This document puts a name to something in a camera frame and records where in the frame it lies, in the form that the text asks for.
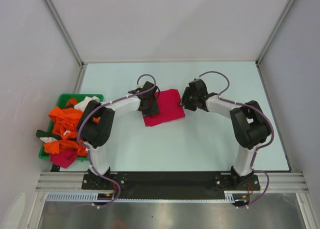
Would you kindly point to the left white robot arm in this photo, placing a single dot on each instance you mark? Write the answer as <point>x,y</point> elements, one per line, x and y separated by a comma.
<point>95,125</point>

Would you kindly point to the aluminium frame rail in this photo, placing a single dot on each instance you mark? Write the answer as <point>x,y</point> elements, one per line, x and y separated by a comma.
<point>67,181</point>

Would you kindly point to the white slotted cable duct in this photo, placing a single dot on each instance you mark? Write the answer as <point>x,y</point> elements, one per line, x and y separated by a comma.
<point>104,197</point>

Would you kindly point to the green plastic bin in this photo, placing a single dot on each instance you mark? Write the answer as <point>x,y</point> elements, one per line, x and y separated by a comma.
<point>62,101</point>

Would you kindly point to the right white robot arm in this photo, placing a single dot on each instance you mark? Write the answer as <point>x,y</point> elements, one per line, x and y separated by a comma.
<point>250,126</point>

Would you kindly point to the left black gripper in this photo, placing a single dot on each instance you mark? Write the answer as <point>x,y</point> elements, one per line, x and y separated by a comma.
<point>153,110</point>

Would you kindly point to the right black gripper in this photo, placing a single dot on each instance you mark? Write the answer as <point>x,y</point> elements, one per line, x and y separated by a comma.
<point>185,101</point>

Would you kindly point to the magenta t shirt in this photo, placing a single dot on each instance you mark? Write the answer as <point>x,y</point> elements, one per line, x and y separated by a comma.
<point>168,102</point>

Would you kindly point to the cream t shirt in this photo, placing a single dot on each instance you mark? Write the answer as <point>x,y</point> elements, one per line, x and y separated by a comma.
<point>81,106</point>

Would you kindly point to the black white garment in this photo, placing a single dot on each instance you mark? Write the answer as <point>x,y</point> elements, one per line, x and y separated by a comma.
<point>47,137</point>

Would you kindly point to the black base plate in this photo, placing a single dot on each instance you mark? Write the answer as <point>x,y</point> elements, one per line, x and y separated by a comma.
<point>171,185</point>

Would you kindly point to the orange t shirt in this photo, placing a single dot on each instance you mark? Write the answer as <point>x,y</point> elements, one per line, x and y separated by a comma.
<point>65,121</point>

